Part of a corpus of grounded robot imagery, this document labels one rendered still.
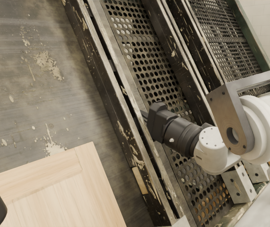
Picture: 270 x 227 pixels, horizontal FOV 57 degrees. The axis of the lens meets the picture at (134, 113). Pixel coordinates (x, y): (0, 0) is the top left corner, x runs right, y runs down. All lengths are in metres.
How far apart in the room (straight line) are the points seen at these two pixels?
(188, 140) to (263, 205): 0.36
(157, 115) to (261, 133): 0.48
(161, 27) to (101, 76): 0.44
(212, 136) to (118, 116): 0.26
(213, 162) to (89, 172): 0.30
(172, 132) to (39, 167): 0.33
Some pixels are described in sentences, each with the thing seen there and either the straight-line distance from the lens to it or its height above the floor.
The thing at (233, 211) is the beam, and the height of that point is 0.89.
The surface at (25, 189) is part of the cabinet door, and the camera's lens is 0.57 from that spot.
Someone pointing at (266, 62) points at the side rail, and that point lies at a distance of 1.91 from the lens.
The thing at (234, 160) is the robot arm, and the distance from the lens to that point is 0.68.
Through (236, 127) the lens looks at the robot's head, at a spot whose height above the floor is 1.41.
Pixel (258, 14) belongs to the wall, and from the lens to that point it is 6.03.
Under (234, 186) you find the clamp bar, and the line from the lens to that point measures 1.04.
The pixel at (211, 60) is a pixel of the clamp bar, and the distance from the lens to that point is 1.19.
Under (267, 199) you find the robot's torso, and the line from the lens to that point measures 0.30.
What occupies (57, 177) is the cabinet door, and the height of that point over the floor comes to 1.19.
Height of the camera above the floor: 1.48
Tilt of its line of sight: 16 degrees down
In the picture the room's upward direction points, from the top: straight up
